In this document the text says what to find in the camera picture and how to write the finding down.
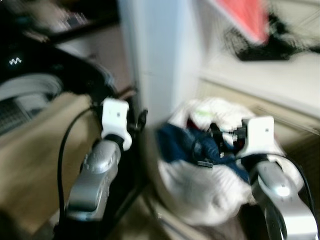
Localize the white cabinet side panel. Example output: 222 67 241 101
117 0 213 132

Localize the red cloth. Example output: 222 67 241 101
210 0 272 46

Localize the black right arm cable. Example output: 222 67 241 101
235 152 317 224

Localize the white laundry bag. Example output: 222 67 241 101
157 97 307 227

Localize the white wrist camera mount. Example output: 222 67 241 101
101 98 133 152
236 116 277 157

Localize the dark blue garment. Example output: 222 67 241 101
157 123 251 183

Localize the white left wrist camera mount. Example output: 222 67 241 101
101 98 133 152

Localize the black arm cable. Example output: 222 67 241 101
235 152 317 224
56 106 105 224

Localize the black washing machine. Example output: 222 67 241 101
0 0 120 137

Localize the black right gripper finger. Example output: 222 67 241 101
206 122 234 154

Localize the black object on shelf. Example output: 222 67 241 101
224 14 320 63

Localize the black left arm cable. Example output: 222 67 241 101
56 106 105 224

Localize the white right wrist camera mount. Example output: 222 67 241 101
236 116 277 157

